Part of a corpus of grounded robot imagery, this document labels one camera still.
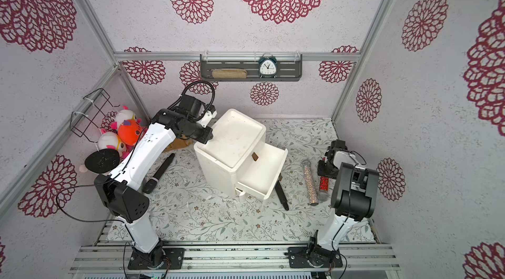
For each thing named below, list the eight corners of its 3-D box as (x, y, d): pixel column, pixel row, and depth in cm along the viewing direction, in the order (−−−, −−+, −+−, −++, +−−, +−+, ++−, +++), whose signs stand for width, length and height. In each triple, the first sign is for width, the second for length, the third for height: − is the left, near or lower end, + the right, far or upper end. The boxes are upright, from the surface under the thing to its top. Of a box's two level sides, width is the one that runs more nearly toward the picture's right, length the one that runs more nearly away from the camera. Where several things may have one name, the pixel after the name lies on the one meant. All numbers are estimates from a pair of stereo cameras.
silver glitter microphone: (310, 206, 89) (312, 202, 86) (302, 167, 102) (304, 163, 99) (317, 206, 89) (319, 202, 86) (309, 167, 102) (311, 163, 99)
